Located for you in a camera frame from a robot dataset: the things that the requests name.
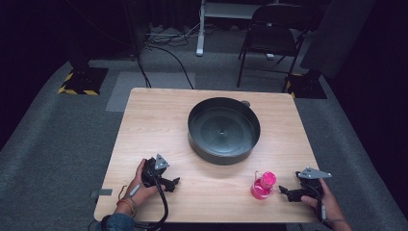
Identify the grey tape strip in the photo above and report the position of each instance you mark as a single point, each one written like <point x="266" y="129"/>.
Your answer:
<point x="102" y="192"/>

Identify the grey floor mat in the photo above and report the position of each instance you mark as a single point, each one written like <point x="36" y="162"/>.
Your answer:
<point x="150" y="88"/>

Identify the person's left hand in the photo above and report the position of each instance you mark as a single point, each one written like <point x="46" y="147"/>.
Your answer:
<point x="141" y="192"/>

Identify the white desk frame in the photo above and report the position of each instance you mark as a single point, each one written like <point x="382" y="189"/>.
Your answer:
<point x="205" y="19"/>

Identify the glass flask with pink liquid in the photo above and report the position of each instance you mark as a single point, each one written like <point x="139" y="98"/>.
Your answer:
<point x="263" y="187"/>

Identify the round dark metal pan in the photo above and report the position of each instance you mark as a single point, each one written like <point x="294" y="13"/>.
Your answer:
<point x="223" y="131"/>

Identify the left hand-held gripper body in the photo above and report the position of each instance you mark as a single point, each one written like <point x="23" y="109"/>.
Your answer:
<point x="153" y="171"/>

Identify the black yellow striped base plate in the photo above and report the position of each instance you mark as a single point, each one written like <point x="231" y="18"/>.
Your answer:
<point x="306" y="86"/>
<point x="84" y="82"/>

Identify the grey padded panel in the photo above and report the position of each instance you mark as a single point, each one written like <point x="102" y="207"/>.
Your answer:
<point x="336" y="35"/>

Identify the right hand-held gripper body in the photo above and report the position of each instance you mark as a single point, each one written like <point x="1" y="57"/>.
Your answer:
<point x="310" y="183"/>

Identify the person's right hand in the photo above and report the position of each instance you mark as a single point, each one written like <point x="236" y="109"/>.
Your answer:
<point x="330" y="202"/>

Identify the black folding chair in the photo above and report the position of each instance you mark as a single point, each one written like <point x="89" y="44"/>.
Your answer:
<point x="272" y="38"/>

